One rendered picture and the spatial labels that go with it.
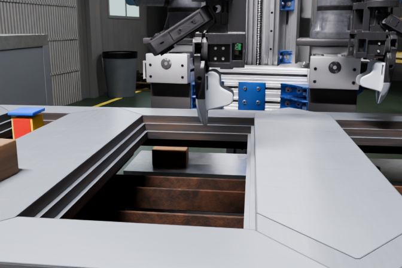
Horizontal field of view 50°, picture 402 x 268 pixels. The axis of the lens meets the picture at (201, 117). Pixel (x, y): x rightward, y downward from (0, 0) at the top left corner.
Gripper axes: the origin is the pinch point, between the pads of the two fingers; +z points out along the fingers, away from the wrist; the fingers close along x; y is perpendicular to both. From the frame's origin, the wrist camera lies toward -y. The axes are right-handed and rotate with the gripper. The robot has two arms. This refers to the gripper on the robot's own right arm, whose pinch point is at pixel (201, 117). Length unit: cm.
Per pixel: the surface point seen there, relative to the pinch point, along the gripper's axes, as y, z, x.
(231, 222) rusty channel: 5.1, 21.4, 5.4
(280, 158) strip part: 13.2, 5.8, -3.1
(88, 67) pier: -238, 46, 557
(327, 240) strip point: 16.0, 5.8, -29.5
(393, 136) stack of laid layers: 39.9, 9.1, 27.3
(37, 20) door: -257, -24, 447
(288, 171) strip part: 13.8, 5.8, -9.4
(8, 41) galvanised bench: -63, -11, 50
